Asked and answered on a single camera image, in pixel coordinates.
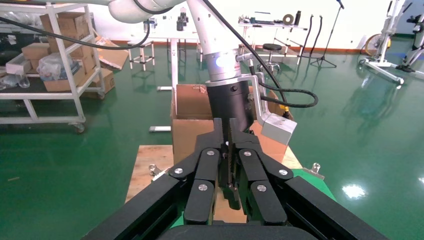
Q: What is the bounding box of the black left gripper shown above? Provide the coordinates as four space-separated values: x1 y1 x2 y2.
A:
205 80 255 133

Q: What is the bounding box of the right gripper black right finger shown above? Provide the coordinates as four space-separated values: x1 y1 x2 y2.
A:
230 118 296 227

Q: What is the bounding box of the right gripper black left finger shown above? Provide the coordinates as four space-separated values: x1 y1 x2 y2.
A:
168 117 224 225

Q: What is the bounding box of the large open cardboard carton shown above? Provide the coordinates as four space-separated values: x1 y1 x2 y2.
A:
169 83 290 167

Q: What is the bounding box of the flattened cardboard sheet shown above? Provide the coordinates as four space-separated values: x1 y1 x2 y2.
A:
94 36 130 71

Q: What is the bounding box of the brown cardboard box with print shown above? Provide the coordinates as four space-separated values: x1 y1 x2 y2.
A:
81 67 116 100

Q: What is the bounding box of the stacked brown cardboard box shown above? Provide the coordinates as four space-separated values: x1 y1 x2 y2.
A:
67 44 97 74

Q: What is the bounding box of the long brown cardboard box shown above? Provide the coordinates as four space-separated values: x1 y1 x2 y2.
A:
43 66 88 93

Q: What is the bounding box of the large brown cardboard box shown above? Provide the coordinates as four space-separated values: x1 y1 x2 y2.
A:
39 11 91 46

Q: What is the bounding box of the small brown cardboard box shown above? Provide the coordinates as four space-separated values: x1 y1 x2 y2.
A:
21 42 51 61

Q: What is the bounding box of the white flat box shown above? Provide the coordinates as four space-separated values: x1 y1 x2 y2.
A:
4 53 34 75

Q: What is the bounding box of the green cloth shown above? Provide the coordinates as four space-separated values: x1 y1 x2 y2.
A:
170 168 337 229

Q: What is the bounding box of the silver metal clamp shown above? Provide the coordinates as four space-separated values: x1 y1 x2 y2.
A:
148 163 163 177
304 162 325 181

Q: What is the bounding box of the black round stool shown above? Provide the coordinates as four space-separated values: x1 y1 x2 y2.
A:
256 43 283 74

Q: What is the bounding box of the black tripod stand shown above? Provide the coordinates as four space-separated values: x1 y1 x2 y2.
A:
309 0 345 69

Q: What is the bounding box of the small white stool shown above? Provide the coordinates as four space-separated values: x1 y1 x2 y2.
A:
127 39 156 71

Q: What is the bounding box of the yellow round fan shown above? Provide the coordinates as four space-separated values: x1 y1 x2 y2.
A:
364 33 392 57

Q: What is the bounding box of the white upright stand machine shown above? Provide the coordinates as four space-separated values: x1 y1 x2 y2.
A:
359 0 413 85

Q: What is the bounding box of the clear plastic bag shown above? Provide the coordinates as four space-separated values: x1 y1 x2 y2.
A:
36 52 81 82

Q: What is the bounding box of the white metal shelf rack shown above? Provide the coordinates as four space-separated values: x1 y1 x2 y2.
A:
0 2 106 134

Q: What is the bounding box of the black white stand machine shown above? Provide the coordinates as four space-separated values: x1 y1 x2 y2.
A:
395 13 424 74

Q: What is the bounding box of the clear plastic container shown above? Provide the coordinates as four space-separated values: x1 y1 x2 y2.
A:
0 73 31 90

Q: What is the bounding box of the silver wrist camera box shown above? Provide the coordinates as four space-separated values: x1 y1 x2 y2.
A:
205 73 298 147

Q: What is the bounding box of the black cable with yellow tag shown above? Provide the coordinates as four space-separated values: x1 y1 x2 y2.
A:
201 0 294 120

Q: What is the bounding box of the white table leg frame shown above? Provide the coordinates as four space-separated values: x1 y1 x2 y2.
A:
149 38 180 133

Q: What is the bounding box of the black braided loop cable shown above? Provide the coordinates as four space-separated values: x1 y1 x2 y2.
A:
246 59 320 110

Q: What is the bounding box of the white pipe frame table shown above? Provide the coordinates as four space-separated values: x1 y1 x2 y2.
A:
237 13 309 65

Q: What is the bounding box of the black curved hose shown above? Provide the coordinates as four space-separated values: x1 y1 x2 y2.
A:
298 14 315 58
309 14 324 60

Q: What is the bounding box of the black hanging cable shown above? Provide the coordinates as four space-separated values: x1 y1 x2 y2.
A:
0 14 152 51

